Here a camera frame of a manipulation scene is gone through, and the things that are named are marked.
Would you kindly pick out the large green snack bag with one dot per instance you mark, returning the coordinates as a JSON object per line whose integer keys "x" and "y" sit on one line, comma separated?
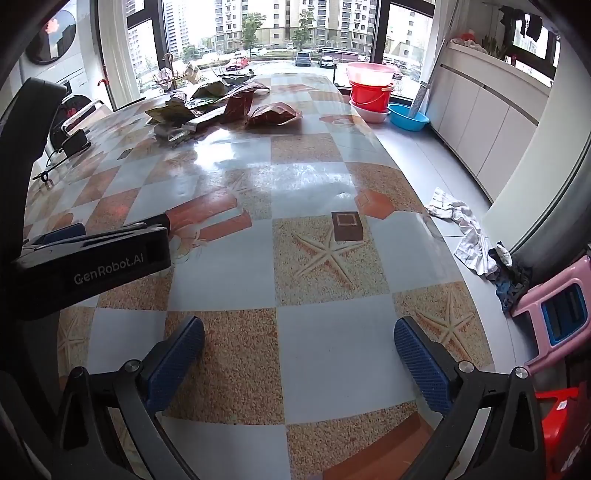
{"x": 217, "y": 87}

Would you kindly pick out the red parked car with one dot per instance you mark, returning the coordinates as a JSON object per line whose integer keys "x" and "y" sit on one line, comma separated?
{"x": 236, "y": 63}

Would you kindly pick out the white washing machine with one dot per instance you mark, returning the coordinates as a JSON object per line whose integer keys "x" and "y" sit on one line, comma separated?
{"x": 74, "y": 115}

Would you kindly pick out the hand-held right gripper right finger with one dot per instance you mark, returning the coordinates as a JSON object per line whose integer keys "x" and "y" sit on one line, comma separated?
{"x": 422, "y": 364}

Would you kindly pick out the blue plastic basin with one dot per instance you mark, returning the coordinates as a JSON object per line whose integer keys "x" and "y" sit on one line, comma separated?
{"x": 408, "y": 119}

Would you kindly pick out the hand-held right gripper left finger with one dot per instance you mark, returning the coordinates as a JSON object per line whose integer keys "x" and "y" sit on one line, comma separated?
{"x": 175, "y": 360}

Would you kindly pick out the black power adapter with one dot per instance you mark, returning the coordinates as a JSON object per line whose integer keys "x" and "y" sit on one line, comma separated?
{"x": 76, "y": 142}

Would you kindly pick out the orange red snack bag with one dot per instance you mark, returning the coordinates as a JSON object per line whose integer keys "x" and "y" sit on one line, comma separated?
{"x": 272, "y": 115}

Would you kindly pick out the white cabinet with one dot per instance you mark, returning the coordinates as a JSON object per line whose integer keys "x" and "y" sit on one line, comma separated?
{"x": 480, "y": 115}

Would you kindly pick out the white parked car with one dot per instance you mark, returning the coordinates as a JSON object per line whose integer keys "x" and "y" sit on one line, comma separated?
{"x": 327, "y": 62}

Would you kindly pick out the dark parked van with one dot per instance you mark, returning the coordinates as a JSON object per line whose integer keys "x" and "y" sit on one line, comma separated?
{"x": 303, "y": 59}

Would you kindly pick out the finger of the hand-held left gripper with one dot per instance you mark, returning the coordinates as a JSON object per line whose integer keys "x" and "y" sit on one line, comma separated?
{"x": 64, "y": 234}

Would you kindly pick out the long narrow snack packet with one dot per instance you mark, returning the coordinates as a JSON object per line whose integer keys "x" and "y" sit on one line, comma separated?
{"x": 207, "y": 120}

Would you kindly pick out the checkered starfish tablecloth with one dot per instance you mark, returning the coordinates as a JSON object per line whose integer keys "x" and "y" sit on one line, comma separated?
{"x": 323, "y": 323}

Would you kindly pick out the yellow cartoon snack packet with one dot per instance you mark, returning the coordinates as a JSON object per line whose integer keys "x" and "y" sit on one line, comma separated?
{"x": 170, "y": 111}

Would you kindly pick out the white plastic basin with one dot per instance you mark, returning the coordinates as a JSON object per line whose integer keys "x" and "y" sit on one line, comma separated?
{"x": 369, "y": 116}

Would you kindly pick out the leaning grey board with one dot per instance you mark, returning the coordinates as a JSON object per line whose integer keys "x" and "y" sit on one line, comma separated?
{"x": 418, "y": 99}

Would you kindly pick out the hanging dark clothes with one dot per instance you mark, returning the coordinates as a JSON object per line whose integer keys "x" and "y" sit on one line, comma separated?
{"x": 531, "y": 25}

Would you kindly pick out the dark red snack bag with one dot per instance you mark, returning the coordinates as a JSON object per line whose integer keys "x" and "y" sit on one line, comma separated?
{"x": 239, "y": 105}

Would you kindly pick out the red white cloth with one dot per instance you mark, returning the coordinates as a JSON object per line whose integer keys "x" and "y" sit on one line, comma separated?
{"x": 466, "y": 40}

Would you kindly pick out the clear silver snack packet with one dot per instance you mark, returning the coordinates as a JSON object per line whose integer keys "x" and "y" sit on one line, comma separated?
{"x": 178, "y": 133}

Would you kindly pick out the white dryer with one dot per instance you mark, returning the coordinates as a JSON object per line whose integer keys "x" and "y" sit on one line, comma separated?
{"x": 51, "y": 37}

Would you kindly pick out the dark cloth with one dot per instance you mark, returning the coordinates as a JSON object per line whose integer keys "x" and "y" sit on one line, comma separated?
{"x": 512, "y": 281}

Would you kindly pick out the green plant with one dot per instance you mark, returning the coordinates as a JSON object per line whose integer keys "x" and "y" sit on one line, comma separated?
{"x": 494, "y": 47}

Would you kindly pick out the metal chair back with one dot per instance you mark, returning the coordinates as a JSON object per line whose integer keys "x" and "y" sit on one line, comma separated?
{"x": 85, "y": 107}

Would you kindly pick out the pink plastic stool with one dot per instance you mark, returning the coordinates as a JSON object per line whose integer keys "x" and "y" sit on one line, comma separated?
{"x": 554, "y": 309}

